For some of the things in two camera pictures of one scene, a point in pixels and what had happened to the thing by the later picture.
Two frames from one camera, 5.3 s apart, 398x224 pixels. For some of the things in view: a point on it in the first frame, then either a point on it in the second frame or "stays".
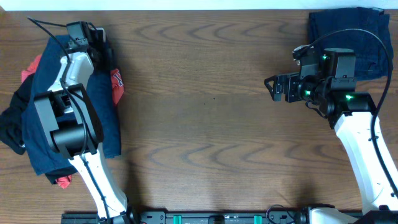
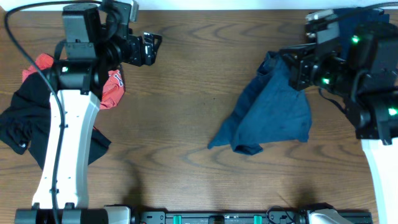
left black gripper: x=102 y=53 → x=138 y=45
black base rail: x=190 y=218 stays
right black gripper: x=291 y=81 → x=300 y=70
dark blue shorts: x=42 y=158 → x=270 y=110
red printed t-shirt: x=117 y=91 stays
